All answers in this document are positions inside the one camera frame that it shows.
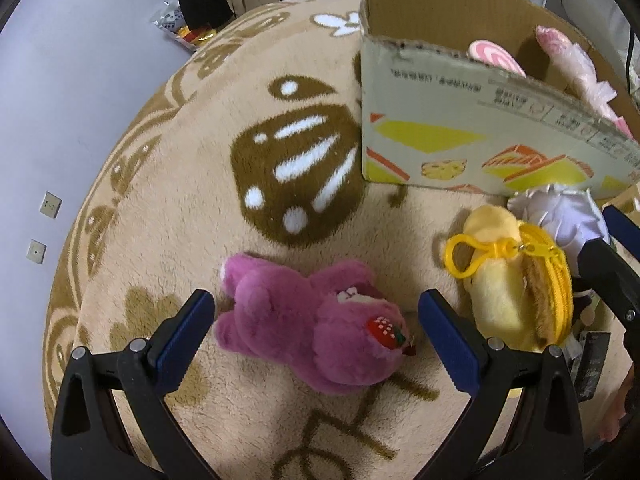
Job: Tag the pink plush in plastic wrap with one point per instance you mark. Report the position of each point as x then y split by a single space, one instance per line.
575 67

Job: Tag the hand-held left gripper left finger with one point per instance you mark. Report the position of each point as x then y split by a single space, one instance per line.
184 342

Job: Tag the snack bags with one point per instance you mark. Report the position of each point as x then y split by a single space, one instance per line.
182 25

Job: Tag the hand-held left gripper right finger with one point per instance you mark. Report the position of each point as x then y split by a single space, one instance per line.
451 344

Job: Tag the white wall outlet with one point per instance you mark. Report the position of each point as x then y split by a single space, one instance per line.
50 205
36 251

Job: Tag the person's right hand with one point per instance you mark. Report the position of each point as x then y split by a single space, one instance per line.
617 410

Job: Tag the white lavender plush doll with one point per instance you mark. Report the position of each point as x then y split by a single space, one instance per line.
560 215

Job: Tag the black hang tag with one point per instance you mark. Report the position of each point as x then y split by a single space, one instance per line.
589 367

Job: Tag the round beige patterned rug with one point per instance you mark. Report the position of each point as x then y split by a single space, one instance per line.
200 170

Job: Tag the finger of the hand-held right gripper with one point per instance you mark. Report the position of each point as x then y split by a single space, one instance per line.
607 272
622 232

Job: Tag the printed cardboard box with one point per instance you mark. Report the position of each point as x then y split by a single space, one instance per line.
450 110

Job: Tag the purple bear plush toy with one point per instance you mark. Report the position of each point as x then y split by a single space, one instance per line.
310 325

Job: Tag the pink swirl lollipop plush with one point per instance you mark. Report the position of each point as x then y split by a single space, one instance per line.
495 57

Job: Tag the white fabric bag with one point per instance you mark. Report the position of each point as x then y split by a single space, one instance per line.
592 15

